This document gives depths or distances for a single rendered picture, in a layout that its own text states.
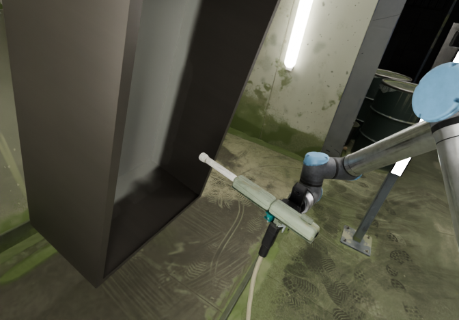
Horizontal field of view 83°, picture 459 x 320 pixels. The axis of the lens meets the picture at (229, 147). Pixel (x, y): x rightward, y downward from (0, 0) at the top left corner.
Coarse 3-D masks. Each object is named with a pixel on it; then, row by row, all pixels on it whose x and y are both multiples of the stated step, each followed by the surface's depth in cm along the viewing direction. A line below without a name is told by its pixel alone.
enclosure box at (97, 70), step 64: (64, 0) 45; (128, 0) 38; (192, 0) 98; (256, 0) 86; (64, 64) 51; (128, 64) 45; (192, 64) 108; (64, 128) 59; (128, 128) 111; (192, 128) 120; (64, 192) 71; (128, 192) 120; (192, 192) 133; (64, 256) 89; (128, 256) 94
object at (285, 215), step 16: (208, 160) 97; (240, 176) 90; (240, 192) 89; (256, 192) 84; (272, 208) 81; (288, 208) 81; (272, 224) 83; (288, 224) 78; (304, 224) 76; (272, 240) 84
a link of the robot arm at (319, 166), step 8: (312, 152) 105; (320, 152) 106; (304, 160) 104; (312, 160) 100; (320, 160) 99; (328, 160) 101; (304, 168) 104; (312, 168) 101; (320, 168) 100; (328, 168) 101; (304, 176) 104; (312, 176) 101; (320, 176) 101; (328, 176) 103; (304, 184) 104; (312, 184) 102; (320, 184) 103
